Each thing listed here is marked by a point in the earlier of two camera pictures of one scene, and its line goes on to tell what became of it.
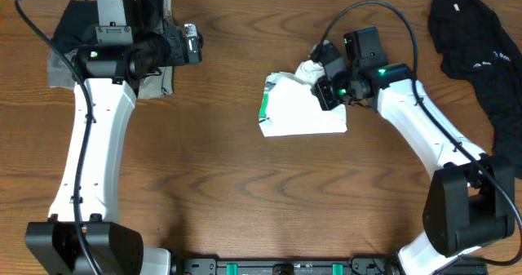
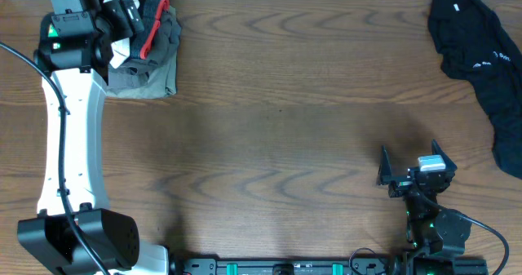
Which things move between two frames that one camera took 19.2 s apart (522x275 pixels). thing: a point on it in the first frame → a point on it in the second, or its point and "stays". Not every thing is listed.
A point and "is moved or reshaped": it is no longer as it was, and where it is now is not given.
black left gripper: (178, 56) → (115, 11)
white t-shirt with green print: (289, 108) is moved or reshaped
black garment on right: (474, 44) stays
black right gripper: (322, 89) → (400, 185)
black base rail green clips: (288, 266) stays
